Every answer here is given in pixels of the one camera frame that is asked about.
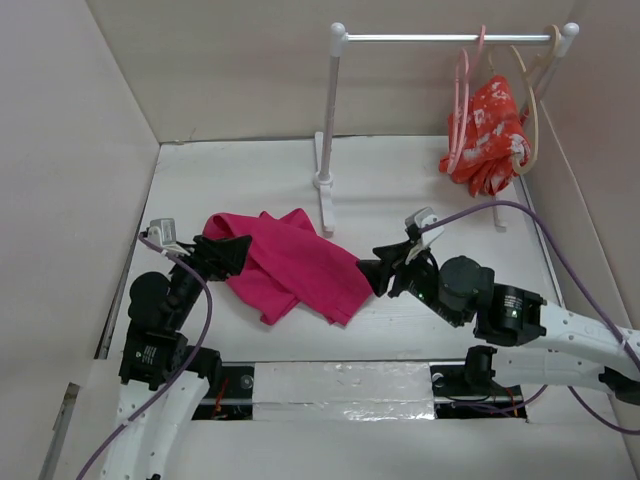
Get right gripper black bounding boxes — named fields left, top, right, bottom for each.
left=355, top=238, right=463, bottom=327

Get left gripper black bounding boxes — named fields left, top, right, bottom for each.
left=166, top=232, right=251, bottom=327

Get pink trousers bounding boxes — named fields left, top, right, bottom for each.
left=203, top=208, right=373, bottom=326

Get pink plastic hanger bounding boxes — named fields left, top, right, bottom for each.
left=446, top=24, right=486, bottom=175

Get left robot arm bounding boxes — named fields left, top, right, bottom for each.
left=100, top=227, right=251, bottom=479

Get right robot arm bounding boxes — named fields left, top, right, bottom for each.
left=357, top=242, right=639, bottom=405

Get beige wooden hanger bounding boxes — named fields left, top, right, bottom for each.
left=509, top=24, right=561, bottom=176

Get white clothes rack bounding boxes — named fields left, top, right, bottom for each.
left=313, top=22, right=580, bottom=237

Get orange white patterned garment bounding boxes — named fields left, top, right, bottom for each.
left=450, top=75, right=531, bottom=197

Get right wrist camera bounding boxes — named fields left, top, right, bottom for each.
left=405, top=207, right=444, bottom=265

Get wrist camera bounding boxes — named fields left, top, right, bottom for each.
left=405, top=207, right=444, bottom=265
left=142, top=218, right=181, bottom=252

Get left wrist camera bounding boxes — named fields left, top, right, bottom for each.
left=142, top=218, right=181, bottom=252

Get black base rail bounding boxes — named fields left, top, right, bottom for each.
left=193, top=361, right=527, bottom=422

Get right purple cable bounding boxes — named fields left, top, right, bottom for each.
left=422, top=200, right=640, bottom=441

